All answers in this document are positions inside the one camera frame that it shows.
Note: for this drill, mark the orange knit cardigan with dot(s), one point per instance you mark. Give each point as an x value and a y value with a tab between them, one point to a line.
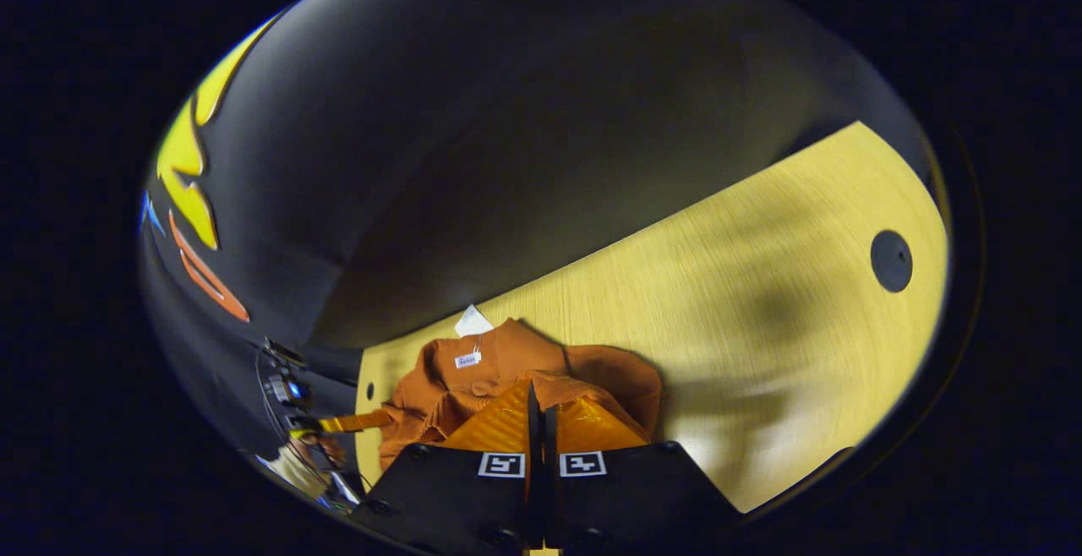
456	391

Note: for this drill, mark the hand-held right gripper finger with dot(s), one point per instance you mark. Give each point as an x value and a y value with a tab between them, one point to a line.
533	425
550	433

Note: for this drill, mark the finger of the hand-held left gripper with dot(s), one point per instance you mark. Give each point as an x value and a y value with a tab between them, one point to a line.
359	421

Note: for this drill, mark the black backdrop cloth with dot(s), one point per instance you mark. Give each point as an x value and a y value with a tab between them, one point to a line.
507	117

